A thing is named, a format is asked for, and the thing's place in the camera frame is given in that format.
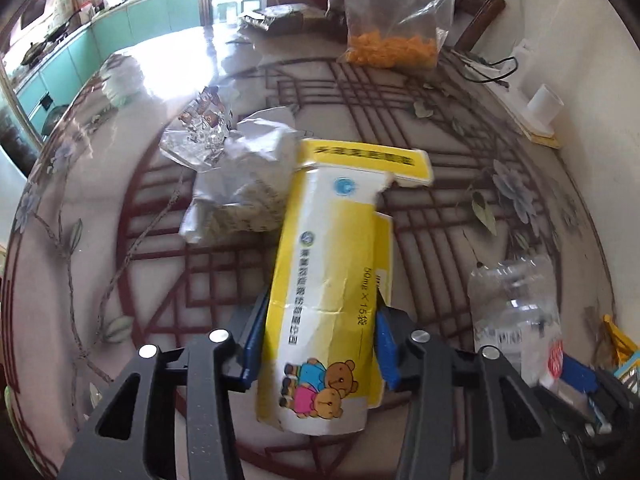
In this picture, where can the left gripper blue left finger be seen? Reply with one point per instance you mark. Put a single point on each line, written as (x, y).
(248, 356)

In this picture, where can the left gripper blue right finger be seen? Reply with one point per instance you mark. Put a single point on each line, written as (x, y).
(392, 331)

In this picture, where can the yellow medicine box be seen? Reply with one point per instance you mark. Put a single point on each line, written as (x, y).
(319, 373)

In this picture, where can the clear plastic water bottle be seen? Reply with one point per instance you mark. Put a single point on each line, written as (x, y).
(514, 309)

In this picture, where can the green kitchen trash bin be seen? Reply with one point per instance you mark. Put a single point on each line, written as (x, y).
(53, 117)

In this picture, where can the teal kitchen cabinets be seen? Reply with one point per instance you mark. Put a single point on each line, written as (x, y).
(61, 74)

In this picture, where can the crumpled white paper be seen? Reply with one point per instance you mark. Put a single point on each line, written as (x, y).
(248, 187)

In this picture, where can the crumpled silver foil wrapper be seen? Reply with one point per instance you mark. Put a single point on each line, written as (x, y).
(195, 138)

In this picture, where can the white cup on stand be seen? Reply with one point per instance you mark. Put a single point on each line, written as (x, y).
(535, 113)

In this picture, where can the clear bag of orange snacks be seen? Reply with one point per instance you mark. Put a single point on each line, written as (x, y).
(404, 34)

